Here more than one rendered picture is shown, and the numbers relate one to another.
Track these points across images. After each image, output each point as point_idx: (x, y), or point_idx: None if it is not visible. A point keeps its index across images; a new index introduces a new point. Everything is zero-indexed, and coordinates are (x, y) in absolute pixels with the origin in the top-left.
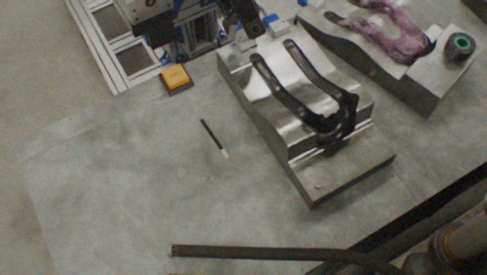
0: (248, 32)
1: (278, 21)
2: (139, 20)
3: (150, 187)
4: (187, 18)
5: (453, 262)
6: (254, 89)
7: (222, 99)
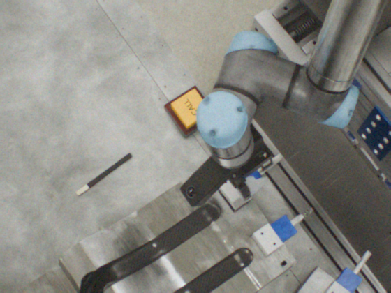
0: (186, 182)
1: (274, 236)
2: None
3: (33, 106)
4: None
5: None
6: (158, 213)
7: (165, 178)
